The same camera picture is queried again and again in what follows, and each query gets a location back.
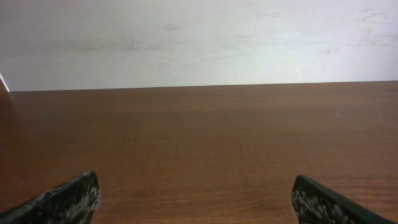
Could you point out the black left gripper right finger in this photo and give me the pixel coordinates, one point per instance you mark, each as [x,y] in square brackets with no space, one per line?
[315,203]

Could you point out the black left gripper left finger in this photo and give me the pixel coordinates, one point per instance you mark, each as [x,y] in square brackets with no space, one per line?
[74,201]

